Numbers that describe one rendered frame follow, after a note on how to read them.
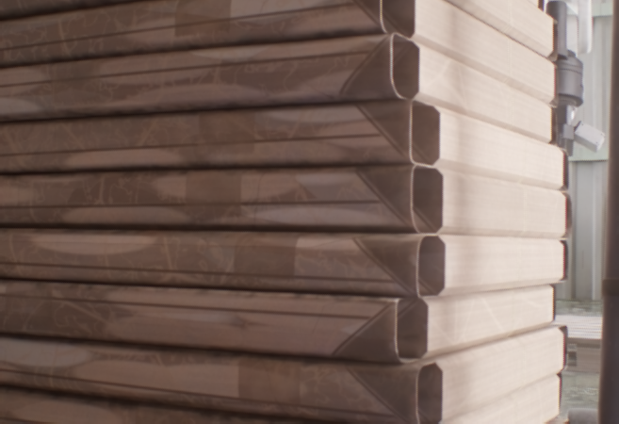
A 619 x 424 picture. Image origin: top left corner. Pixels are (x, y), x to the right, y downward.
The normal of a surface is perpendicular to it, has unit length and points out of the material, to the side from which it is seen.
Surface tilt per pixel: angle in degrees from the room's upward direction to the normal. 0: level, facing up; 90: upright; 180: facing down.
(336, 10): 90
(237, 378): 90
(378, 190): 90
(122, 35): 90
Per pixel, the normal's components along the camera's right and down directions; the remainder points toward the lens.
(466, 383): 0.89, 0.00
